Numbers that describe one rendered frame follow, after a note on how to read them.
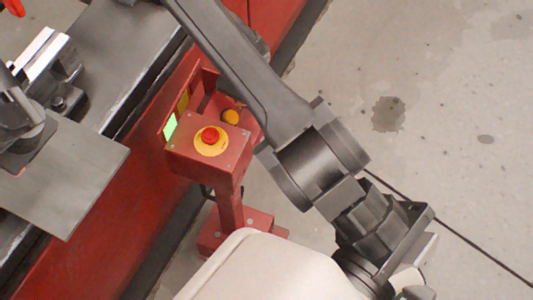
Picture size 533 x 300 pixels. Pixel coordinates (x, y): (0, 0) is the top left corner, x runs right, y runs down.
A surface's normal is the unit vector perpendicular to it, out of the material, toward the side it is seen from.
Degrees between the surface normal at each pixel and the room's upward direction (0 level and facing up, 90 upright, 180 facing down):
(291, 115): 41
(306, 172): 29
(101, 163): 0
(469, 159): 0
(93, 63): 0
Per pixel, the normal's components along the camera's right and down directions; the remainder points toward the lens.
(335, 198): 0.09, 0.29
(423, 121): -0.01, -0.47
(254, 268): -0.53, -0.72
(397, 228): 0.56, -0.17
